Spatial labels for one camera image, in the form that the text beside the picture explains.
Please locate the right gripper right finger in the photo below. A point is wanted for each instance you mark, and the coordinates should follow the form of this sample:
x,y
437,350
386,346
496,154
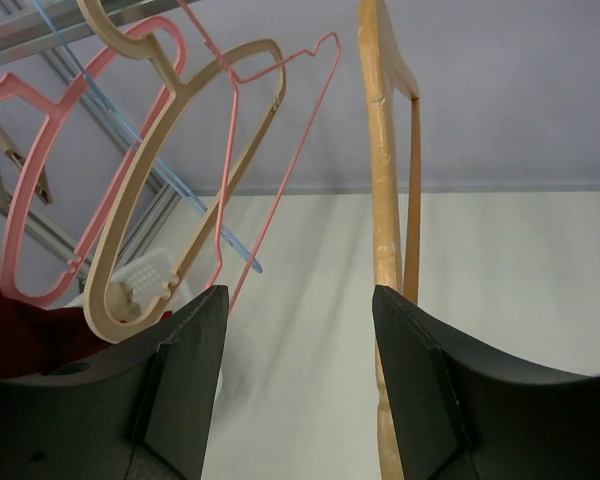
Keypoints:
x,y
463,409

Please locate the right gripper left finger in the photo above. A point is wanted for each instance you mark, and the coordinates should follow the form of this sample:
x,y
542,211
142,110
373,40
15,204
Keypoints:
x,y
144,404

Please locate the beige round hook hanger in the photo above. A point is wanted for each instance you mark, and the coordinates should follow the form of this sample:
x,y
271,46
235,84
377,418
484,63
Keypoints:
x,y
97,313

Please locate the red t shirt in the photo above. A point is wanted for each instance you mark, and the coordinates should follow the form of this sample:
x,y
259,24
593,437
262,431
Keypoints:
x,y
34,340

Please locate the thin pink wire hanger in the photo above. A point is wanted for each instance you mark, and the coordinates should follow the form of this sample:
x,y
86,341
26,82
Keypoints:
x,y
217,127

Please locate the wooden hanger with metal hook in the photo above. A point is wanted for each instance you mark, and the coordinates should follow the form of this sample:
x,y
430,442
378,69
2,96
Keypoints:
x,y
385,71

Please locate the pink plastic hanger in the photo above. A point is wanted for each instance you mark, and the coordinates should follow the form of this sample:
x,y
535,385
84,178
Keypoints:
x,y
56,114

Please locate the white plastic basket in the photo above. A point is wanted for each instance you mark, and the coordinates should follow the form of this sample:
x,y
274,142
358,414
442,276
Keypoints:
x,y
145,275

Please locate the aluminium hanging rail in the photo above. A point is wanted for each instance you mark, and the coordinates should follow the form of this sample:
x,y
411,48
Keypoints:
x,y
31,31

